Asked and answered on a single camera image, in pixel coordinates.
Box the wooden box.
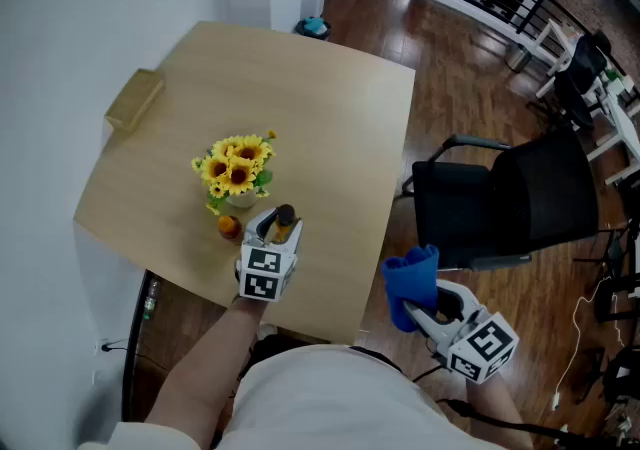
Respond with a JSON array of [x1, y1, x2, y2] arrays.
[[103, 67, 165, 133]]

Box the black metal stand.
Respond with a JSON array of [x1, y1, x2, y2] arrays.
[[574, 220, 640, 324]]

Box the black trash bin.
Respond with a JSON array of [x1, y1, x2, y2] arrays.
[[294, 16, 333, 42]]

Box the yellow oil bottle black cap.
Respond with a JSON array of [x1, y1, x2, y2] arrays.
[[269, 203, 298, 245]]

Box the sunflowers in white pot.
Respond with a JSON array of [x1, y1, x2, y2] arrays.
[[190, 129, 279, 217]]

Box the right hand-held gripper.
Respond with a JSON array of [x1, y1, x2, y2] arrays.
[[402, 279, 520, 386]]

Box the green-label plastic bottle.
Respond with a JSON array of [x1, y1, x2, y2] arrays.
[[142, 279, 162, 322]]

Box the blue cloth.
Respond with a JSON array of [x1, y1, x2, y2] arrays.
[[381, 244, 441, 334]]

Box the black swivel chair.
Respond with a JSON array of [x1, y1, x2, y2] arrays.
[[552, 30, 614, 132]]

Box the steel trash can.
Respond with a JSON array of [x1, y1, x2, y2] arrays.
[[504, 43, 532, 74]]

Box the person's right forearm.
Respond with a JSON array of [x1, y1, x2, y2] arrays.
[[464, 370, 534, 450]]

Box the black mesh office chair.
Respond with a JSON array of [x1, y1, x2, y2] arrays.
[[399, 130, 601, 273]]

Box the white desk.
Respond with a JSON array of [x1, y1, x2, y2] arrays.
[[587, 75, 640, 185], [534, 17, 586, 99]]

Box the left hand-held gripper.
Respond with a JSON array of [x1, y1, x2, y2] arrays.
[[237, 207, 305, 302]]

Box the person's white shirt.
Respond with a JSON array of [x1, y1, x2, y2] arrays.
[[217, 343, 526, 450]]

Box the person's left forearm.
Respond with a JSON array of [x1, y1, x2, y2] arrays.
[[144, 295, 269, 450]]

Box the small orange-capped sauce bottle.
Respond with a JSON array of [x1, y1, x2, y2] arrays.
[[217, 214, 244, 241]]

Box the white cable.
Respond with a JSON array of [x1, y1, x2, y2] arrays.
[[551, 277, 614, 412]]

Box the black cable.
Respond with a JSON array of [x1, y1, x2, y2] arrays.
[[442, 397, 640, 450]]

